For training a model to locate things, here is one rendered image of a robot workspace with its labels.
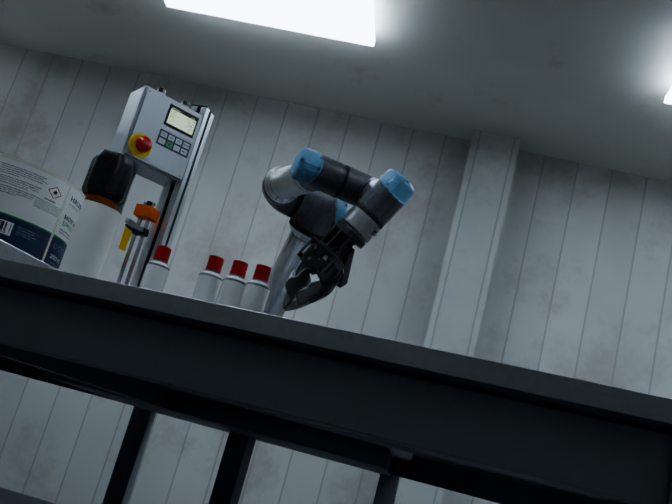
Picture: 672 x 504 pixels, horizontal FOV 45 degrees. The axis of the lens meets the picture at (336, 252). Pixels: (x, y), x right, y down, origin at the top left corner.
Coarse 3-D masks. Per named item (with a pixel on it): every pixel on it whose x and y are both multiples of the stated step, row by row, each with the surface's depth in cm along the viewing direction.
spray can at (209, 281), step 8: (216, 256) 174; (208, 264) 174; (216, 264) 174; (208, 272) 173; (216, 272) 174; (200, 280) 172; (208, 280) 172; (216, 280) 173; (200, 288) 172; (208, 288) 172; (216, 288) 173; (192, 296) 173; (200, 296) 171; (208, 296) 171; (216, 296) 173
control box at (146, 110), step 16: (144, 96) 195; (160, 96) 197; (128, 112) 198; (144, 112) 195; (160, 112) 197; (192, 112) 202; (128, 128) 194; (144, 128) 194; (160, 128) 197; (112, 144) 199; (128, 144) 192; (192, 144) 202; (144, 160) 194; (160, 160) 196; (176, 160) 199; (144, 176) 203; (160, 176) 199; (176, 176) 199
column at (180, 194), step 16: (208, 112) 206; (208, 128) 207; (192, 160) 203; (192, 176) 204; (176, 192) 199; (160, 208) 199; (176, 208) 199; (160, 224) 198; (176, 224) 200; (160, 240) 196; (144, 256) 196
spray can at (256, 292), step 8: (256, 272) 171; (264, 272) 170; (256, 280) 170; (264, 280) 170; (248, 288) 169; (256, 288) 168; (264, 288) 169; (248, 296) 168; (256, 296) 168; (264, 296) 169; (240, 304) 169; (248, 304) 168; (256, 304) 168; (264, 304) 169
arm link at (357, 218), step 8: (352, 208) 166; (344, 216) 166; (352, 216) 164; (360, 216) 164; (368, 216) 164; (352, 224) 164; (360, 224) 163; (368, 224) 164; (376, 224) 164; (360, 232) 164; (368, 232) 164; (376, 232) 165; (368, 240) 166
